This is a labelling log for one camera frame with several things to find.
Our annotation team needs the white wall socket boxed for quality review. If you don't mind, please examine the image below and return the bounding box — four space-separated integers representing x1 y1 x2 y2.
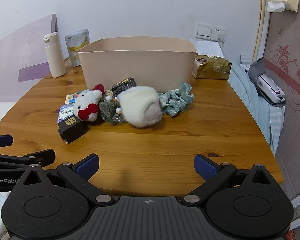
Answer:
211 25 227 42

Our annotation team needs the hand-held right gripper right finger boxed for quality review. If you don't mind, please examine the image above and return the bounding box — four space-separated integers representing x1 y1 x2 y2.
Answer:
182 154 283 205

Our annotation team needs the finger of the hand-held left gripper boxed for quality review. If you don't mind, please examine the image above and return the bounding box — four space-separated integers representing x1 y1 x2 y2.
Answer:
0 134 14 147
0 149 56 167

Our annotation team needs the white plug with cable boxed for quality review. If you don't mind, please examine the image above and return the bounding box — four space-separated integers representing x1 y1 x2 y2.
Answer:
216 33 227 58

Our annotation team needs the banana snack pouch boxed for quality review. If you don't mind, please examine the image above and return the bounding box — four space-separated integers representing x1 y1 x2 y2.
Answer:
64 29 91 68

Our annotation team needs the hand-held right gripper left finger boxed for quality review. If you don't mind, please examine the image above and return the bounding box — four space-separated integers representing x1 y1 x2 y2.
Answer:
14 154 115 207

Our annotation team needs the dark box with yellow stars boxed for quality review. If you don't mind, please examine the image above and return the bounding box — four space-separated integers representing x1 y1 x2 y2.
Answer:
111 77 137 97

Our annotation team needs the green mesh pouch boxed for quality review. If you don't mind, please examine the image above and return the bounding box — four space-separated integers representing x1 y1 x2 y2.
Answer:
98 101 126 125

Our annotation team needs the white thermos bottle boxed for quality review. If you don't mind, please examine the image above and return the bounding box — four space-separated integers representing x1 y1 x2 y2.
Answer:
43 31 67 78

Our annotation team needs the white cat plush red bow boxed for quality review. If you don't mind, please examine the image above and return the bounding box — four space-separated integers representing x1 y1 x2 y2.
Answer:
73 84 106 122

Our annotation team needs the white blood pressure monitor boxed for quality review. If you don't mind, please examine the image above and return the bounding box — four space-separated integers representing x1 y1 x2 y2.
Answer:
256 74 285 103

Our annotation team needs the green plaid scrunchie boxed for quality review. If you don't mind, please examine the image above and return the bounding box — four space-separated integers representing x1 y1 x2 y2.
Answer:
158 83 194 118

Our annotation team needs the pink and purple headboard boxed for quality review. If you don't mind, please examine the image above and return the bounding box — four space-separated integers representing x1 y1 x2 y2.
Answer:
0 13 58 104

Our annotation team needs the white fluffy plush toy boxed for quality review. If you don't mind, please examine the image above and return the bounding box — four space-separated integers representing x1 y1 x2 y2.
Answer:
117 86 164 129

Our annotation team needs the grey blood pressure cuff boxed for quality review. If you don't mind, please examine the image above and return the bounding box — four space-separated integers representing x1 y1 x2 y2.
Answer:
248 58 287 108

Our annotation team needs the blue printed card box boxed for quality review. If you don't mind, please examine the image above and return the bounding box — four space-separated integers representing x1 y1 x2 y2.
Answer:
57 103 77 124

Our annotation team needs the wardrobe panel red floral pattern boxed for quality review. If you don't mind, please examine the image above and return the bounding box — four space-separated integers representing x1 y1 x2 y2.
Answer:
252 5 300 207

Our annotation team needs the beige plastic storage bin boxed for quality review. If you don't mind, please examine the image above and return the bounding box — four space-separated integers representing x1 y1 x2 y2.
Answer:
77 37 197 93

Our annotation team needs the light blue bedding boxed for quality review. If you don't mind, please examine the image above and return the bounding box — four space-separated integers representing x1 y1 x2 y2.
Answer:
227 54 286 156

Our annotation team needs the black cube box gold print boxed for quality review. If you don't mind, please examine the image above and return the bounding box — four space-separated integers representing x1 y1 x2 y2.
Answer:
57 116 85 144

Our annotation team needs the blue and orange card box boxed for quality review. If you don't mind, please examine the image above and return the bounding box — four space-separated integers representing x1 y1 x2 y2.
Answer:
65 89 89 105

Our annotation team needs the gold tissue pack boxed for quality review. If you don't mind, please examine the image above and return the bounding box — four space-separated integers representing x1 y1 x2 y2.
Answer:
192 54 233 81

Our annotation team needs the white wall switch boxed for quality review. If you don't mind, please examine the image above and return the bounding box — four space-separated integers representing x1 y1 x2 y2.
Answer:
195 22 213 39

